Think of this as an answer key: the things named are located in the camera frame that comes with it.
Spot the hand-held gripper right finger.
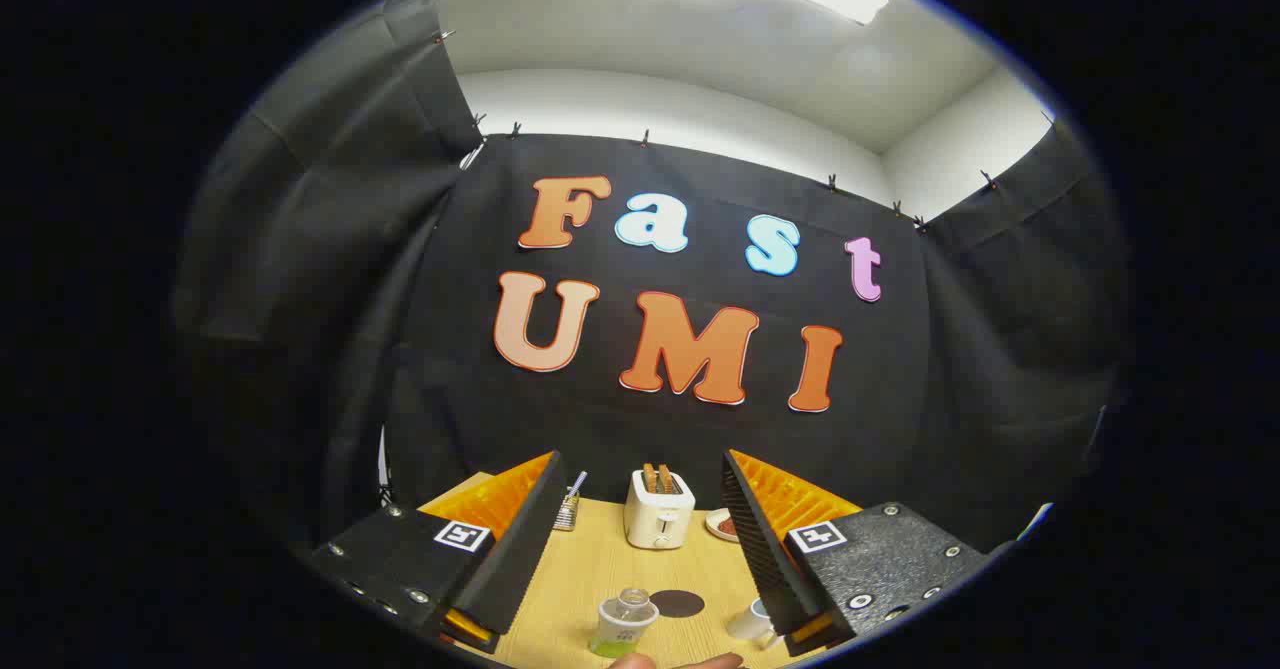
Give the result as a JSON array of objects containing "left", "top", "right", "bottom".
[{"left": 722, "top": 449, "right": 1001, "bottom": 658}]

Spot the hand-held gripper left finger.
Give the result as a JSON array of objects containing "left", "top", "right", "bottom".
[{"left": 310, "top": 451, "right": 569, "bottom": 655}]

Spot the white cup with handle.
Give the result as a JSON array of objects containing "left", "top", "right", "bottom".
[{"left": 727, "top": 597, "right": 786, "bottom": 648}]

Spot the clear juice bottle white label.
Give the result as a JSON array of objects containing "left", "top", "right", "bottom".
[{"left": 590, "top": 589, "right": 661, "bottom": 660}]

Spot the wooden table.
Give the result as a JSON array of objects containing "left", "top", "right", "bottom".
[{"left": 418, "top": 471, "right": 831, "bottom": 669}]

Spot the white toaster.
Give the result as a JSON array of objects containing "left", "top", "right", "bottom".
[{"left": 623, "top": 469, "right": 696, "bottom": 551}]

